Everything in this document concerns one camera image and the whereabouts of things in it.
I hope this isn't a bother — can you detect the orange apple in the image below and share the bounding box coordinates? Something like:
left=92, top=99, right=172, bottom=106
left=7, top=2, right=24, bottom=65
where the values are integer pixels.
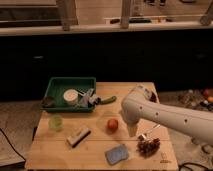
left=107, top=119, right=118, bottom=132

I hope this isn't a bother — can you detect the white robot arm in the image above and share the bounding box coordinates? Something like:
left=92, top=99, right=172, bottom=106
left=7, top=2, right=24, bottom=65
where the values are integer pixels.
left=121, top=85, right=213, bottom=145

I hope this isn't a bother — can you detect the green plastic cup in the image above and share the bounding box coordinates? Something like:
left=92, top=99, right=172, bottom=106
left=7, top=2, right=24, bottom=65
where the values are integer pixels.
left=48, top=115, right=63, bottom=132

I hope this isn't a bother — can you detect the bunch of dark grapes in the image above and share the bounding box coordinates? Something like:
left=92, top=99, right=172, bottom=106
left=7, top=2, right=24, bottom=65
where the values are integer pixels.
left=137, top=138, right=160, bottom=158

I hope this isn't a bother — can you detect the blue sponge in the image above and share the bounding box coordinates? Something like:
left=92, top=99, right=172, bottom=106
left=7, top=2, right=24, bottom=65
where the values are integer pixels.
left=105, top=144, right=129, bottom=165

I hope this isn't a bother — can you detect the dark red bowl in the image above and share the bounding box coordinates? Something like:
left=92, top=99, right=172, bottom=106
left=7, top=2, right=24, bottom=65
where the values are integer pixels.
left=150, top=91, right=157, bottom=103

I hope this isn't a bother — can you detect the green cucumber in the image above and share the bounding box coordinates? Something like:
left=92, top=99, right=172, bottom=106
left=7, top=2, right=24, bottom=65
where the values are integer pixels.
left=100, top=96, right=117, bottom=105

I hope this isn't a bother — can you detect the grey metal tool in tray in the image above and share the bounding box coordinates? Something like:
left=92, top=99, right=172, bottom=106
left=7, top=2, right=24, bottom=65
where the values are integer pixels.
left=78, top=88, right=101, bottom=107

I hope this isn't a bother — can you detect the wooden black eraser block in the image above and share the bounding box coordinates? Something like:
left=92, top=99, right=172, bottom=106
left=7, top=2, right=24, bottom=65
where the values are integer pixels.
left=67, top=126, right=91, bottom=148

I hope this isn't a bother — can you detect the green plastic tray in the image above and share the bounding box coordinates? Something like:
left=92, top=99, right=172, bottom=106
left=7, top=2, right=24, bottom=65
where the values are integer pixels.
left=44, top=77, right=96, bottom=113

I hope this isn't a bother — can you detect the dark small round dish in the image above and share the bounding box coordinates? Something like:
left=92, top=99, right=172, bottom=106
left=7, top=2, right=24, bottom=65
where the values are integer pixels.
left=42, top=96, right=55, bottom=107

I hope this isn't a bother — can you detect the black cable right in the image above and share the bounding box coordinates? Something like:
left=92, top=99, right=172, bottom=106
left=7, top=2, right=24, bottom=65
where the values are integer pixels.
left=178, top=162, right=213, bottom=171

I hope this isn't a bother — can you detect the black cable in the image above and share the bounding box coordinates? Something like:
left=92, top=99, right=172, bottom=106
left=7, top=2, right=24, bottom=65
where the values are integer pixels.
left=0, top=127, right=27, bottom=162
left=178, top=162, right=213, bottom=171

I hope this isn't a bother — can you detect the black cable left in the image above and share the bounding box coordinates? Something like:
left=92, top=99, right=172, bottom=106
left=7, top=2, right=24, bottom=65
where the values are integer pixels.
left=0, top=127, right=27, bottom=162

